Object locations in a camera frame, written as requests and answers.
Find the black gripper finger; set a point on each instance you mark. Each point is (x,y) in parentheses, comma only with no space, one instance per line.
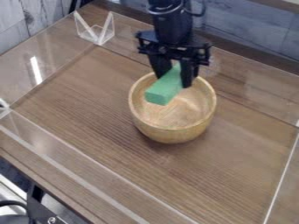
(190,70)
(162,65)

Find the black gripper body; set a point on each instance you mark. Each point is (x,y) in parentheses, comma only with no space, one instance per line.
(173,41)

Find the green rectangular block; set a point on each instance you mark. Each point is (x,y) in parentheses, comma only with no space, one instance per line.
(166,87)

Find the round wooden bowl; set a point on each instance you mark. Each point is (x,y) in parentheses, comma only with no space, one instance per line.
(184,119)

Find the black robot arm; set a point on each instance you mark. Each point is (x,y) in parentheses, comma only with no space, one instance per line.
(165,5)

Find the clear acrylic corner bracket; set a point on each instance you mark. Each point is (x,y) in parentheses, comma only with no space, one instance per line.
(97,34)

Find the clear acrylic tray wall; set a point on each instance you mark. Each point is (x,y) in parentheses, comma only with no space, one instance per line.
(86,186)

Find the black table leg bracket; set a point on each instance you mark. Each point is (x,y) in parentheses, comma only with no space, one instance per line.
(41,214)

